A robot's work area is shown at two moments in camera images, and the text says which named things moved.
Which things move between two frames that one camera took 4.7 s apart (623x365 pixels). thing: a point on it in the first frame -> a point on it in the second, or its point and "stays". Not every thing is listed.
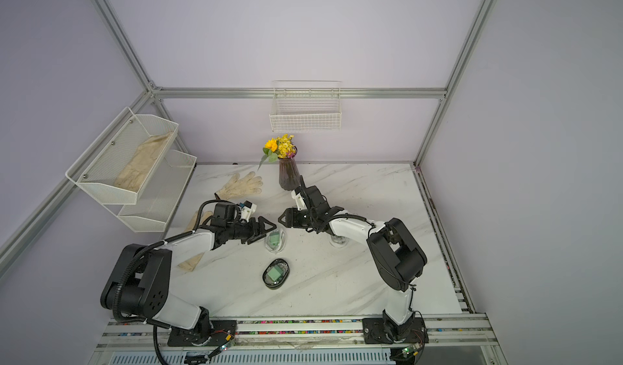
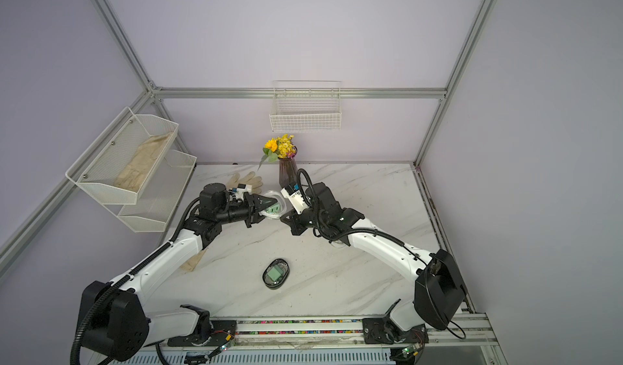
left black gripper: x=255 y=234 -> x=254 y=207
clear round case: x=275 y=241 -> x=279 y=198
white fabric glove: x=240 y=186 stays
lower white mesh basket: x=160 y=196 stays
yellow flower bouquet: x=281 y=148 stays
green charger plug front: x=275 y=273 stays
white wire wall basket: x=307 y=105 stays
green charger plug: x=274 y=238 -> x=273 y=209
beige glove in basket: x=134 y=174 stays
